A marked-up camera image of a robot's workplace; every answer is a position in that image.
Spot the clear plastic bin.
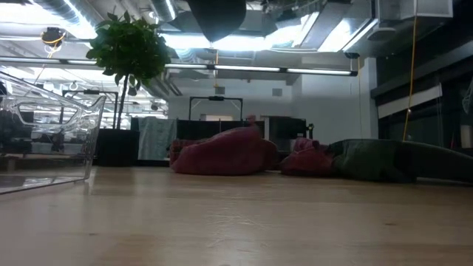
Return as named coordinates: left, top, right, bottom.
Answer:
left=0, top=72, right=107, bottom=196

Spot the black cabinet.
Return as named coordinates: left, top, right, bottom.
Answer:
left=264, top=115, right=308, bottom=151

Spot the yellow hanging cable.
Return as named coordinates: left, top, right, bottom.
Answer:
left=401, top=14, right=418, bottom=142

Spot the long fluorescent light fixture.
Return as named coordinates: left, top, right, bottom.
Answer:
left=0, top=55, right=358, bottom=78

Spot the distant black frame rig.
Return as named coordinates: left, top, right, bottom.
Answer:
left=188, top=95, right=244, bottom=122

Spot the dark green baseball cap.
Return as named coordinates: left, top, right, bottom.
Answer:
left=186, top=0, right=248, bottom=43
left=327, top=138, right=473, bottom=185

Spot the green potted plant black pot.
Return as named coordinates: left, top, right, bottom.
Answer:
left=85, top=10, right=173, bottom=167

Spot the hanging cable reel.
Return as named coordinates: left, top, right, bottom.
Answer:
left=40, top=26, right=67, bottom=48

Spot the maroon baseball cap white tag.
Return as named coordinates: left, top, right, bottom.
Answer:
left=279, top=137, right=336, bottom=177

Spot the black partition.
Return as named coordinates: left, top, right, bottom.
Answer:
left=176, top=118, right=265, bottom=141

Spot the grey cloth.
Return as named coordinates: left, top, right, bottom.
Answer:
left=137, top=116, right=178, bottom=161

